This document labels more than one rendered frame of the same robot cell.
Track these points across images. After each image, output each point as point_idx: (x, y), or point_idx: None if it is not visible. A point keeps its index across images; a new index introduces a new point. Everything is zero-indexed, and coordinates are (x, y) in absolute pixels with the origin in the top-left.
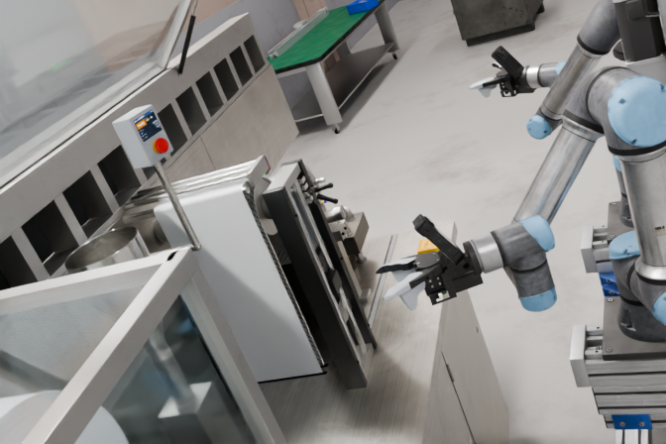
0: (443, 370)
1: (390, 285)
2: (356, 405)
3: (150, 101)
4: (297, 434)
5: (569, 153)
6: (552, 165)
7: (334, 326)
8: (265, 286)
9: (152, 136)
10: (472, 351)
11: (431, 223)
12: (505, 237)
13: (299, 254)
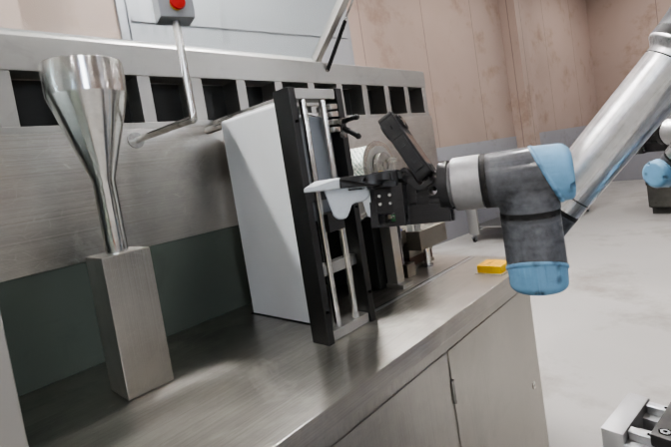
0: (440, 379)
1: (433, 284)
2: (305, 356)
3: (284, 70)
4: (238, 359)
5: (645, 81)
6: (614, 101)
7: (311, 259)
8: (281, 213)
9: None
10: (512, 398)
11: (400, 121)
12: (495, 157)
13: (293, 166)
